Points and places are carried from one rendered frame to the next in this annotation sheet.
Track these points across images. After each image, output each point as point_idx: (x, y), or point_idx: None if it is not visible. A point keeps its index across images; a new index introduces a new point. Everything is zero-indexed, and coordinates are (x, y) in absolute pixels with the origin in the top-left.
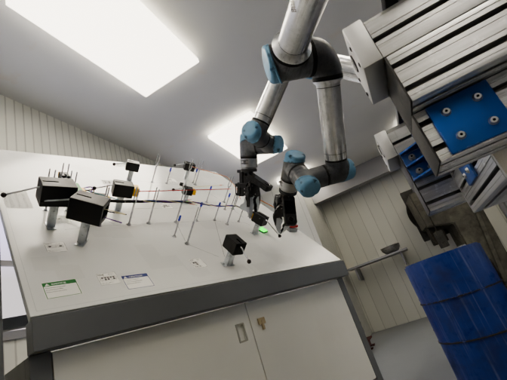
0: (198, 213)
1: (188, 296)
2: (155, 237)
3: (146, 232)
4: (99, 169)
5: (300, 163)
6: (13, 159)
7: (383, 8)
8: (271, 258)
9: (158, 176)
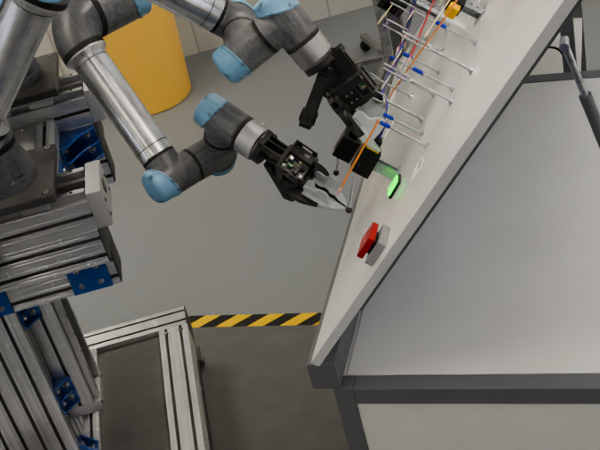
0: (424, 65)
1: None
2: (428, 57)
3: (436, 43)
4: None
5: (212, 126)
6: None
7: (58, 70)
8: (361, 217)
9: None
